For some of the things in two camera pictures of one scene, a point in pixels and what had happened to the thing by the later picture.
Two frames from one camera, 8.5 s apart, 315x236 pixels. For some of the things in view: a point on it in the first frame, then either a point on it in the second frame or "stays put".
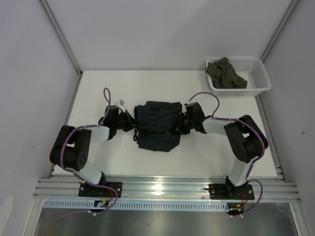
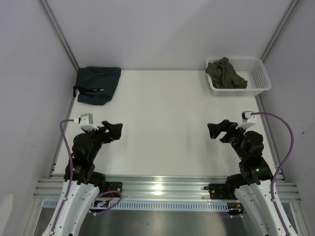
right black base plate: x=243 y=192 stays put
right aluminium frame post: x=292 y=6 stays put
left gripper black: x=131 y=123 to x=114 y=131
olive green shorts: x=223 y=75 stays put
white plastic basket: x=252 y=69 stays put
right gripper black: x=180 y=128 to x=215 y=129
